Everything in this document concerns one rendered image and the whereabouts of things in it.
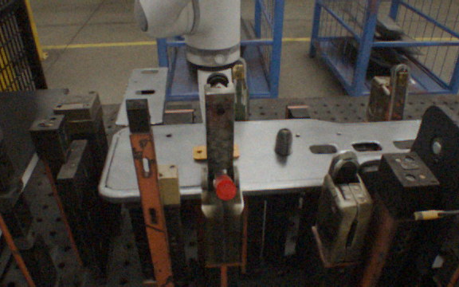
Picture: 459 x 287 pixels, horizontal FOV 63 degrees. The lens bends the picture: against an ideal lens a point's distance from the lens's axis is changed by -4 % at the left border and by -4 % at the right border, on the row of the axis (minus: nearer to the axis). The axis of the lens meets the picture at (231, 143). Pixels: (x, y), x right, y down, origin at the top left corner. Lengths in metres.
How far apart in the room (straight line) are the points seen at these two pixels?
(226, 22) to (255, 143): 0.27
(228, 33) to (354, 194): 0.29
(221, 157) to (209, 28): 0.18
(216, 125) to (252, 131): 0.30
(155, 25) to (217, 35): 0.10
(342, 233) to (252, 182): 0.18
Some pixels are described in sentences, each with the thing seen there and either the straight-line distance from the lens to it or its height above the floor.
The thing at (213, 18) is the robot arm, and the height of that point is 1.26.
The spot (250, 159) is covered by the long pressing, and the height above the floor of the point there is 1.00.
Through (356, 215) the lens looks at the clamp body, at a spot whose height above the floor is 1.05.
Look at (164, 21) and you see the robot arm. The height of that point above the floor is 1.28.
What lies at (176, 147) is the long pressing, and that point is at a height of 1.00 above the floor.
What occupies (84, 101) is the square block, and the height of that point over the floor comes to 1.06.
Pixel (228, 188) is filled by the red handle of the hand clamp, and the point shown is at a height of 1.15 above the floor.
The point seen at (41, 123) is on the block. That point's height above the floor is 1.08.
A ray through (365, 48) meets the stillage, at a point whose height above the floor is 0.53.
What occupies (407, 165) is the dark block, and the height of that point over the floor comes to 1.12.
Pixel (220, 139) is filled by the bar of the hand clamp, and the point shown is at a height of 1.14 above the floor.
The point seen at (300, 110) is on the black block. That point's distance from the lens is 0.89.
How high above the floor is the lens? 1.42
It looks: 34 degrees down
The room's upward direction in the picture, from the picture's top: straight up
